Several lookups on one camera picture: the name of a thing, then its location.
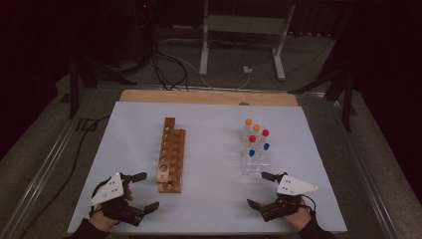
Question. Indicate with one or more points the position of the clear plastic tube rack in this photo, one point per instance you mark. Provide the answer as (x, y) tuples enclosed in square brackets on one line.
[(257, 166)]

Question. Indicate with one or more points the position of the black stand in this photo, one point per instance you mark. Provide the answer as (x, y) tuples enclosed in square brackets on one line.
[(346, 106), (73, 93)]

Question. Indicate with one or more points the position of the person's right hand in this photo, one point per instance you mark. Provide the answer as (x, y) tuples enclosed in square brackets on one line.
[(298, 219)]

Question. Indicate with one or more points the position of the pale blue table mat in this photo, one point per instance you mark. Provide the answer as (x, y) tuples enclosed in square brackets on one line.
[(212, 199)]

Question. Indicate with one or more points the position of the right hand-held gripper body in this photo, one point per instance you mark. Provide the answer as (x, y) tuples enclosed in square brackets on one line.
[(295, 187)]

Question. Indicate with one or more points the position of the wooden test tube rack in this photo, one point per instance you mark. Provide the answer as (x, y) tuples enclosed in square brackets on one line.
[(177, 156)]

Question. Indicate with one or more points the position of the white plug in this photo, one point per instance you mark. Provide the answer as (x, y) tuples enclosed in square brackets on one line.
[(247, 69)]

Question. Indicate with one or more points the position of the orange cap test tube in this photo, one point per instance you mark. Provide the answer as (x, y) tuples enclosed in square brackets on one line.
[(256, 127), (248, 121)]

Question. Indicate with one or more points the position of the dark equipment with red light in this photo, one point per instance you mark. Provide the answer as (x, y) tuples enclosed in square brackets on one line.
[(144, 26)]

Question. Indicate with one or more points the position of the silver metal rail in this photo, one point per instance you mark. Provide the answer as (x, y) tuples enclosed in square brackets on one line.
[(368, 179), (40, 186)]

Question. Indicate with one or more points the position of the person's left hand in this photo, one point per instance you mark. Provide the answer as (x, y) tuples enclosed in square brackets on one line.
[(101, 223)]

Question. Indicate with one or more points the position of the grey metal stand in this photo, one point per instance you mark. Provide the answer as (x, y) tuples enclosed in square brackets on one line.
[(244, 24)]

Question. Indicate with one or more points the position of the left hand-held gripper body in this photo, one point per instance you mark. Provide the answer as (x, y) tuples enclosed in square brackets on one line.
[(107, 192)]

